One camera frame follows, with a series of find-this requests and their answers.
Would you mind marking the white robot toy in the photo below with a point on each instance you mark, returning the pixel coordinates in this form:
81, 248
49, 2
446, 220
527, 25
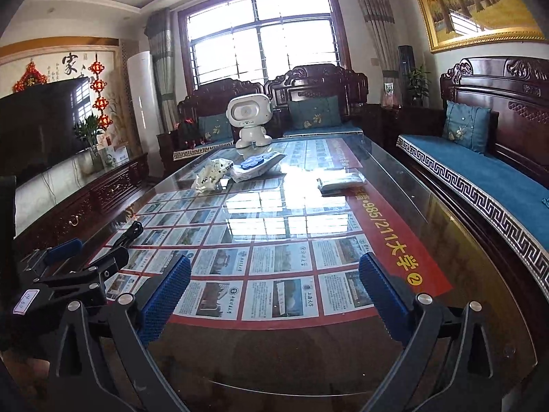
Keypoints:
248, 116

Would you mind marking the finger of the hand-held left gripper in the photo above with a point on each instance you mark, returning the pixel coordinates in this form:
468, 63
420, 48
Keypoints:
64, 249
107, 266

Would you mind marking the blue and white tissue packet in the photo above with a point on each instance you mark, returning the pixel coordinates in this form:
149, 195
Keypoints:
255, 164

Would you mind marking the crumpled white plastic wrapper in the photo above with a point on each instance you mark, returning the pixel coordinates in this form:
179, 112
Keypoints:
210, 176

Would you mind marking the blue floral sofa pillow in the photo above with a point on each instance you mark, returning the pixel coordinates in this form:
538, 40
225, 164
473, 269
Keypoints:
465, 126

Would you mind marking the green plant in glass vase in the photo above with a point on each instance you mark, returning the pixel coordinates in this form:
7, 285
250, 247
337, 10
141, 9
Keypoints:
90, 137

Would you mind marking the large barred window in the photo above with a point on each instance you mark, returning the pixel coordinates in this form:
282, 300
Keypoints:
257, 38

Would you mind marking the grey patterned curtain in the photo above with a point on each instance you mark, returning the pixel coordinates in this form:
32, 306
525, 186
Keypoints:
163, 73
377, 30

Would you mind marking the dark wooden television cabinet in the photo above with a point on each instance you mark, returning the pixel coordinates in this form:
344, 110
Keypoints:
107, 184

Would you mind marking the small white box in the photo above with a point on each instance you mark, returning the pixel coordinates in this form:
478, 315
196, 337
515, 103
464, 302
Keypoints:
116, 153

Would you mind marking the carved dark wooden sofa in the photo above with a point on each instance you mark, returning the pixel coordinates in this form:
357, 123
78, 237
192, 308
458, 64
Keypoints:
514, 94

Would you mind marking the white standing air conditioner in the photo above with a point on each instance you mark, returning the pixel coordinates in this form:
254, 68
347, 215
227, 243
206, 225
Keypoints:
143, 107

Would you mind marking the glass-topped dark wooden table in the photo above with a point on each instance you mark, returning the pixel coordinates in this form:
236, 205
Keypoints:
300, 360

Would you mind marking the dark wooden corner table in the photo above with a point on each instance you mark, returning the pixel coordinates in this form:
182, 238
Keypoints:
386, 124

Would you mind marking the calligraphy wall art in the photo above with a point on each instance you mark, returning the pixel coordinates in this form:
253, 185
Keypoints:
70, 64

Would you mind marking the red diamond knot decoration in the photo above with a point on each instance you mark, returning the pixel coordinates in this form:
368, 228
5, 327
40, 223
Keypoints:
30, 78

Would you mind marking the black flat television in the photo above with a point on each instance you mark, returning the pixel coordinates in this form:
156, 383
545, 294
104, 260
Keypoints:
38, 128

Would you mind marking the blue sofa seat cushion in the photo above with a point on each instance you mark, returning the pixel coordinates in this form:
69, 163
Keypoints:
493, 176

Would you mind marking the small green potted plant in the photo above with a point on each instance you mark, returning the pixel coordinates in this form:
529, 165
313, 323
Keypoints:
418, 81

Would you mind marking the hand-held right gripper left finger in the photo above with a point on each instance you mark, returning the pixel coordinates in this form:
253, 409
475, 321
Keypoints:
169, 296

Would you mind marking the carved dark wooden armchair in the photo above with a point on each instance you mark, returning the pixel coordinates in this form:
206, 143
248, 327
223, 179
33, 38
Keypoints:
206, 94
317, 79

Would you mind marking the red bordered printed poster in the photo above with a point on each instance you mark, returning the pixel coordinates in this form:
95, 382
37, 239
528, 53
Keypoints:
274, 261

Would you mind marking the tall dark cylinder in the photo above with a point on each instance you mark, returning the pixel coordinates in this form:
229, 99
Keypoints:
405, 73

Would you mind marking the grey flat packet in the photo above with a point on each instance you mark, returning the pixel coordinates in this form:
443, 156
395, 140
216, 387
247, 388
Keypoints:
341, 182

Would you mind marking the teal floral armchair pillow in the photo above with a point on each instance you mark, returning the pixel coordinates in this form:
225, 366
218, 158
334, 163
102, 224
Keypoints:
315, 112
215, 128

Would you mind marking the gold framed tree painting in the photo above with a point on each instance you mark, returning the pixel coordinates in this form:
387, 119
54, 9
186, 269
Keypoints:
472, 4

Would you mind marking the blue armchair seat cushion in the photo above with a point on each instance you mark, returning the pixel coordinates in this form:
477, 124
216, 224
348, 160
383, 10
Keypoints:
319, 129

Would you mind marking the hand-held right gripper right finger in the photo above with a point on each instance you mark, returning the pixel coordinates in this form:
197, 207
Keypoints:
384, 296

